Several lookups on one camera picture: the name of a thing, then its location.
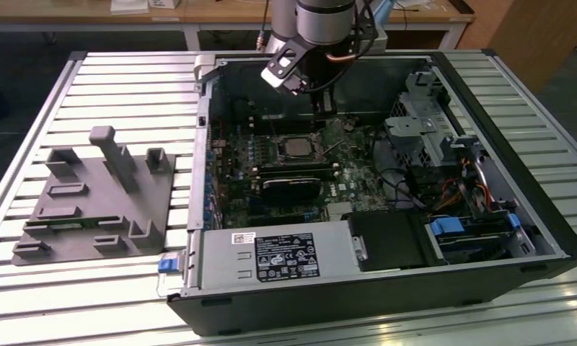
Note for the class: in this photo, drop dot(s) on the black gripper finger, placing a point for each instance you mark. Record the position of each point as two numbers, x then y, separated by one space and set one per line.
320 102
328 102

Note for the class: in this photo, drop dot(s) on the green motherboard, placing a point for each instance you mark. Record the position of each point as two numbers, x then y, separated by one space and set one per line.
356 173

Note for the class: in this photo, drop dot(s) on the grey power supply unit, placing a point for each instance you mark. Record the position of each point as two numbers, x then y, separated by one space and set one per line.
226 252

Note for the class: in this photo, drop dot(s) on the black CPU socket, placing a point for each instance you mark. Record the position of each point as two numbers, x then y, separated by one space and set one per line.
280 154

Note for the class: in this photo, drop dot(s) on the blue disk carrier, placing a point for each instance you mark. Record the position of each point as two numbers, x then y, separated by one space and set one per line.
444 226

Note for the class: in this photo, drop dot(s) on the black RAM stick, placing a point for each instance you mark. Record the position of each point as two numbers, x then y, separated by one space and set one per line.
294 167
294 173

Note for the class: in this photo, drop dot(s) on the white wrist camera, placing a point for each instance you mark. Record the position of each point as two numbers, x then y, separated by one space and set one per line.
282 70

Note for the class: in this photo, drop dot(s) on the grey parts rack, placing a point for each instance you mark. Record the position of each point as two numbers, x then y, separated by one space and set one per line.
96 202

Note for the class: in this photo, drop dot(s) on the black RAM slots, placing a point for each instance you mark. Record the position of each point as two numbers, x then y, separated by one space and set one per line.
294 127

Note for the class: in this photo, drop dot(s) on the white cardboard box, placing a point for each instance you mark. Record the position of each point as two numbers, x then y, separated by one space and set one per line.
130 6

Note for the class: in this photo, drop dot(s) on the black graphics card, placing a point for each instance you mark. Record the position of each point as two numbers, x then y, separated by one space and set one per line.
291 189

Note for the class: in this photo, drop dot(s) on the black open PC case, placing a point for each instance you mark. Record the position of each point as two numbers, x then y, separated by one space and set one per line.
366 306

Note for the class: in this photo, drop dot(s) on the wooden desk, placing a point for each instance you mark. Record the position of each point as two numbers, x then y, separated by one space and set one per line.
76 18

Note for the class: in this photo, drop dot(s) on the silver chipset heatsink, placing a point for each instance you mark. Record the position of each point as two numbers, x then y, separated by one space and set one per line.
340 210

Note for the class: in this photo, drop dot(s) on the silver CPU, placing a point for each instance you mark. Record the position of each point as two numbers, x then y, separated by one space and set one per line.
298 147

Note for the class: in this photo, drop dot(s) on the blue plastic latch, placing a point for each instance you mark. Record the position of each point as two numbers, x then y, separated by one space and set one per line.
168 265

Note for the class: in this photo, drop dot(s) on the grey metal drive cage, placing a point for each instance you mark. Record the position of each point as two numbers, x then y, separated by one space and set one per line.
414 133

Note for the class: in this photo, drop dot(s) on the white box with black label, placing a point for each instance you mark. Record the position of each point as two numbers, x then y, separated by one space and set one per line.
163 3

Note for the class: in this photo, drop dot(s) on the black drive bay box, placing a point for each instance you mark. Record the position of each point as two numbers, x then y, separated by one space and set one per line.
390 238

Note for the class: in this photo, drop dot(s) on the blue drive bay clip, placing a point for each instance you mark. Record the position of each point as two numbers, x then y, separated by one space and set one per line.
513 221

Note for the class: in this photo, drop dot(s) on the wooden cabinet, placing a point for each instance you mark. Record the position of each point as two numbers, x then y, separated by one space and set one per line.
525 36

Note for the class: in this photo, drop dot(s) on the green RAM stick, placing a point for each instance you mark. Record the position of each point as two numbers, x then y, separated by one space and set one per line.
67 225

